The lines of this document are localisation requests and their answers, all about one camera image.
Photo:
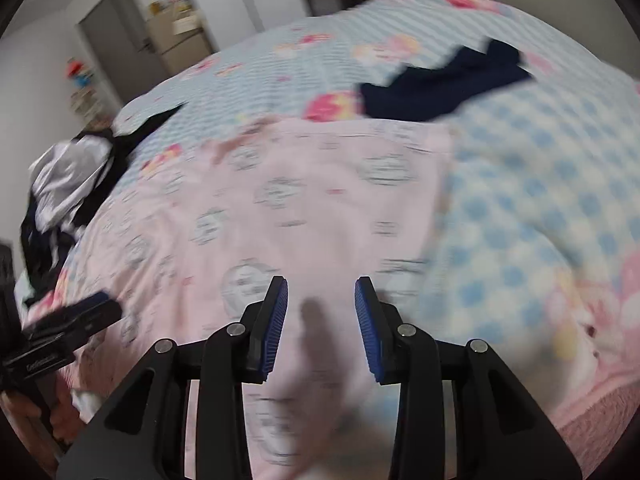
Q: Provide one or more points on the person's left hand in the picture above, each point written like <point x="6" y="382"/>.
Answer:
<point x="65" y="412"/>

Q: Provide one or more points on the beige cabinet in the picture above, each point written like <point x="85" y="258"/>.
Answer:
<point x="185" y="45"/>

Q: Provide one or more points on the navy garment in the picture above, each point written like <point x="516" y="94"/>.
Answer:
<point x="450" y="85"/>

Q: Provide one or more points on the blue checked cartoon blanket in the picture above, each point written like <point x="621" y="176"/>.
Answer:
<point x="525" y="185"/>

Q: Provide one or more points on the white garment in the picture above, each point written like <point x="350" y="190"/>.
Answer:
<point x="65" y="175"/>

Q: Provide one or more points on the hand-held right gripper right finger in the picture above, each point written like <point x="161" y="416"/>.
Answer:
<point x="367" y="332"/>

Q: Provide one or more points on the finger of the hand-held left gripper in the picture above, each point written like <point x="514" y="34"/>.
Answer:
<point x="92" y="301"/>
<point x="95" y="320"/>

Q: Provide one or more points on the red and blue toy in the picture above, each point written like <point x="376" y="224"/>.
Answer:
<point x="80" y="72"/>

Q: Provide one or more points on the black garment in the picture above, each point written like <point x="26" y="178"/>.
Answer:
<point x="40" y="255"/>

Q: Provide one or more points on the grey door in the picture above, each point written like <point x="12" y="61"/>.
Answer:
<point x="120" y="45"/>

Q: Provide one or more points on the white shelf rack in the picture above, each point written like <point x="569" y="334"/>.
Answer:
<point x="85" y="105"/>

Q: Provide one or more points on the pink printed pajama pants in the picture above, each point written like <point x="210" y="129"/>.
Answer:
<point x="300" y="200"/>

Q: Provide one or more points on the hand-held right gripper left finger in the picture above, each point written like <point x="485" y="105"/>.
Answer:
<point x="275" y="330"/>

